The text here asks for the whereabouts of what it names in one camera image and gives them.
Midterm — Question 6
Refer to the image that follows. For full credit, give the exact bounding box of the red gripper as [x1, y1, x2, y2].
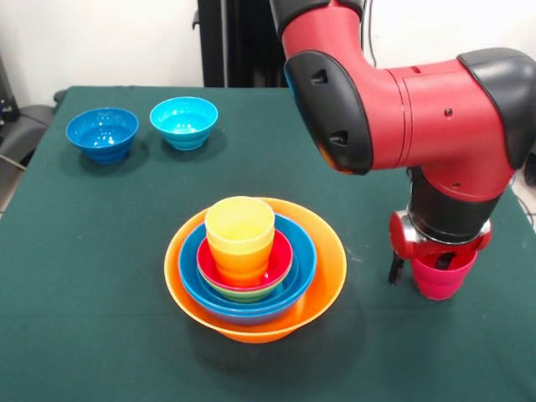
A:
[388, 210, 493, 286]

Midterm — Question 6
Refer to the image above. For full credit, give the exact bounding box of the red plastic cup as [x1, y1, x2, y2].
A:
[411, 250, 479, 302]

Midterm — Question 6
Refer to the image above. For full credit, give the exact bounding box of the small red bowl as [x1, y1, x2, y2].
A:
[196, 228, 295, 292]

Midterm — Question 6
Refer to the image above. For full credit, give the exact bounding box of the small green bowl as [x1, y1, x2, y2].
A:
[198, 267, 292, 303]

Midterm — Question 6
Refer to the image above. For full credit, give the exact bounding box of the large blue bowl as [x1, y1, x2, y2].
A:
[187, 292, 310, 327]
[178, 213, 318, 317]

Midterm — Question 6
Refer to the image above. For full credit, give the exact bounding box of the yellow plastic cup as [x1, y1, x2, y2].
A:
[204, 195, 276, 255]

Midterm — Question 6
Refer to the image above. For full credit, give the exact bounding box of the large orange bowl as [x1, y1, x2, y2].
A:
[163, 196, 348, 344]

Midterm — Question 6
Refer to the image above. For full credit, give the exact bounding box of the dark green table cloth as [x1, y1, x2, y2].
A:
[0, 85, 536, 402]

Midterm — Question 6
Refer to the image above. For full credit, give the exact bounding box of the small light blue bowl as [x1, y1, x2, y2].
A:
[149, 96, 219, 152]

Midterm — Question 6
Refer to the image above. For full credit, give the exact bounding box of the small dark blue bowl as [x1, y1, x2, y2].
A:
[65, 106, 140, 164]

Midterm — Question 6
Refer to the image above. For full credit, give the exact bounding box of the black hanging cable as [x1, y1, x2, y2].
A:
[359, 0, 378, 69]

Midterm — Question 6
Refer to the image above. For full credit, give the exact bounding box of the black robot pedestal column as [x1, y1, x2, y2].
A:
[192, 0, 291, 89]

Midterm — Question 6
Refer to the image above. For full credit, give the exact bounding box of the grey pedestal foot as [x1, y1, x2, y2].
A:
[0, 104, 55, 164]

